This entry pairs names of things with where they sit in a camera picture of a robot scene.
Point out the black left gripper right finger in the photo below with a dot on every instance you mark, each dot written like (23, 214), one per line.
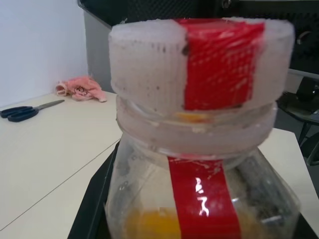
(311, 234)

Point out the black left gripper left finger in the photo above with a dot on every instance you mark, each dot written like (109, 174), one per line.
(92, 211)

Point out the clear bottle with red tape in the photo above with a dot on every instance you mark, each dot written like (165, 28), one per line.
(204, 189)

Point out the white bottle cap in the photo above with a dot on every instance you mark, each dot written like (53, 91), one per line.
(149, 67)

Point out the pink cloth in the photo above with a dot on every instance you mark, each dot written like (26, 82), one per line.
(82, 87)

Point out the small black box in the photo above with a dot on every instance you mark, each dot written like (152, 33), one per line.
(307, 88)

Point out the black metal frame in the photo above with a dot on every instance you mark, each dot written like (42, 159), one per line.
(306, 124)

